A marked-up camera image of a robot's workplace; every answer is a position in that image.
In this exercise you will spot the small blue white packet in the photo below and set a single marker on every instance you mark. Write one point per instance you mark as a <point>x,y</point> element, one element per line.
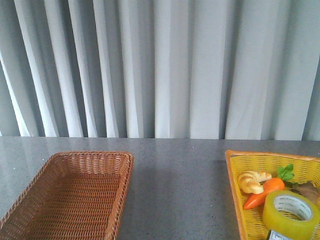
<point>274,235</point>

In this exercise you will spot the brown wicker basket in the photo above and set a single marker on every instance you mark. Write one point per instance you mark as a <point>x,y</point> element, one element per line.
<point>76,195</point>

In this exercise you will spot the toy croissant bread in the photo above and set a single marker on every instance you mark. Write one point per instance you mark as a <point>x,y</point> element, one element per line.
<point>250,181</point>

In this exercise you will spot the yellow woven basket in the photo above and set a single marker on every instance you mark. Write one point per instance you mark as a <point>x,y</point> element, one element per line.
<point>250,222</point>

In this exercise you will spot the orange toy carrot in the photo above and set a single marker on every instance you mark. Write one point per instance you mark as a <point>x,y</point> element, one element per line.
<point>277,183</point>

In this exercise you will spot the grey pleated curtain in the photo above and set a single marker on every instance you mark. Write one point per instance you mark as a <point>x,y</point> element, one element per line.
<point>197,69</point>

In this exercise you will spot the yellow packing tape roll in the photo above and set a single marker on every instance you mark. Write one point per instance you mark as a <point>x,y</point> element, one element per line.
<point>291,215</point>

